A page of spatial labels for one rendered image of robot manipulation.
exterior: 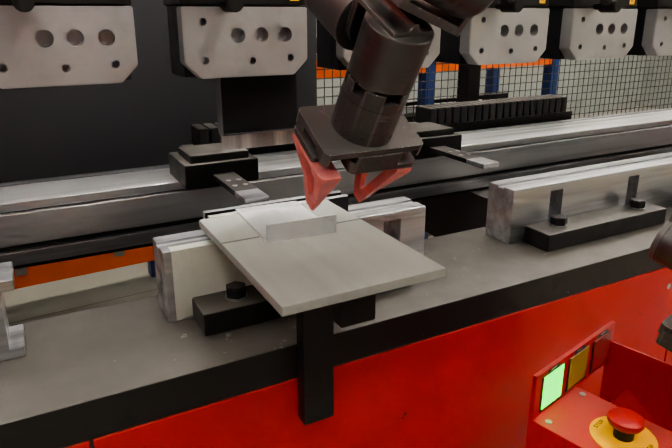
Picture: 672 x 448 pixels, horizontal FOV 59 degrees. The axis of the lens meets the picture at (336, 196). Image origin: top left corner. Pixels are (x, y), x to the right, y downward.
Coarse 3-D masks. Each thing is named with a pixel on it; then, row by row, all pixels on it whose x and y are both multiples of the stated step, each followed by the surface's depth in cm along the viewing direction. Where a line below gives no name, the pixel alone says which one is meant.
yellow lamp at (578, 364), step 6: (588, 348) 77; (582, 354) 77; (576, 360) 76; (582, 360) 77; (570, 366) 75; (576, 366) 76; (582, 366) 77; (570, 372) 75; (576, 372) 77; (582, 372) 78; (570, 378) 76; (576, 378) 77; (570, 384) 76
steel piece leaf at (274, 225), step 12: (252, 216) 75; (264, 216) 75; (276, 216) 75; (288, 216) 75; (300, 216) 75; (312, 216) 75; (324, 216) 69; (264, 228) 71; (276, 228) 67; (288, 228) 67; (300, 228) 68; (312, 228) 69; (324, 228) 69; (276, 240) 67
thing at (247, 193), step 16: (208, 144) 101; (176, 160) 96; (192, 160) 93; (208, 160) 94; (224, 160) 95; (240, 160) 95; (256, 160) 97; (176, 176) 97; (192, 176) 92; (208, 176) 93; (224, 176) 92; (240, 176) 92; (256, 176) 97; (240, 192) 84; (256, 192) 84
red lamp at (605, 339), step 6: (606, 336) 81; (600, 342) 80; (606, 342) 81; (594, 348) 79; (600, 348) 80; (606, 348) 82; (594, 354) 79; (600, 354) 81; (606, 354) 82; (594, 360) 80; (600, 360) 81; (594, 366) 80
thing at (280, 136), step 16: (224, 80) 72; (240, 80) 73; (256, 80) 74; (272, 80) 75; (288, 80) 76; (224, 96) 73; (240, 96) 74; (256, 96) 75; (272, 96) 76; (288, 96) 77; (224, 112) 73; (240, 112) 74; (256, 112) 75; (272, 112) 76; (288, 112) 77; (224, 128) 74; (240, 128) 75; (256, 128) 76; (272, 128) 77; (288, 128) 78; (224, 144) 75; (240, 144) 76; (256, 144) 77; (272, 144) 78
